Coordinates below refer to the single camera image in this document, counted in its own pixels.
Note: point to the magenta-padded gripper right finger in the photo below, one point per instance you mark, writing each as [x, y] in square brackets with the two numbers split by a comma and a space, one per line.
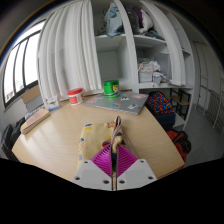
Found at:
[136, 175]

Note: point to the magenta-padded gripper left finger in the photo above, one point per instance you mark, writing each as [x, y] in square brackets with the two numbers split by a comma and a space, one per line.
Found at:
[90, 175]

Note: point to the yellow patterned towel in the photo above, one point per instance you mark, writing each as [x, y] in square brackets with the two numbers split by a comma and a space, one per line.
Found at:
[95, 140]

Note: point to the red and black backpack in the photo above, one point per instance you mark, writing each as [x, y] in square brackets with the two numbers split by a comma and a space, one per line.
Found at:
[180, 143]

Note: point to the colourful patterned bag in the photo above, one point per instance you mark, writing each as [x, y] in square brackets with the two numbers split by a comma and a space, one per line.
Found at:
[160, 106]

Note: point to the grey laptop with stickers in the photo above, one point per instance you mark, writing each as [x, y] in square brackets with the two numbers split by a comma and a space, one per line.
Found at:
[116, 103]

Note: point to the beige book with pink cover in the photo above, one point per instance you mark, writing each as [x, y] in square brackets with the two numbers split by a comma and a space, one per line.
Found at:
[35, 120]

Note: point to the white jar with red lid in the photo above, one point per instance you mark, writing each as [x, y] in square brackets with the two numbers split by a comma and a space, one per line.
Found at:
[76, 97]

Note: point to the small white card box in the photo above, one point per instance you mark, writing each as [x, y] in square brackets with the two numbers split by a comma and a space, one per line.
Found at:
[52, 102]

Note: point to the black soft bag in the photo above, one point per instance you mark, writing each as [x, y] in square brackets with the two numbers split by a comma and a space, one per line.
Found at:
[16, 133]

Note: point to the green round jar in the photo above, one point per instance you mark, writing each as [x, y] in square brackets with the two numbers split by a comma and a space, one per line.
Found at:
[111, 89]

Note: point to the cardboard box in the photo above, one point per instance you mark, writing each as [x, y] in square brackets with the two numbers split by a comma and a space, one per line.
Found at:
[31, 96]

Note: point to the white shelf unit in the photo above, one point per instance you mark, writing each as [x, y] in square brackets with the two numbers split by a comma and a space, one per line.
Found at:
[146, 50]

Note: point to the dark-framed window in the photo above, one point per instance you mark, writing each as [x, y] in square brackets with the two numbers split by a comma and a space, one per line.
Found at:
[20, 70]

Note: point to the white curtain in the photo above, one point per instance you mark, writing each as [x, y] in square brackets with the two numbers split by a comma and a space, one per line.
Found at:
[70, 46]

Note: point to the black frame wooden stool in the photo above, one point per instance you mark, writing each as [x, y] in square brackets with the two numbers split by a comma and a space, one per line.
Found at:
[181, 103]

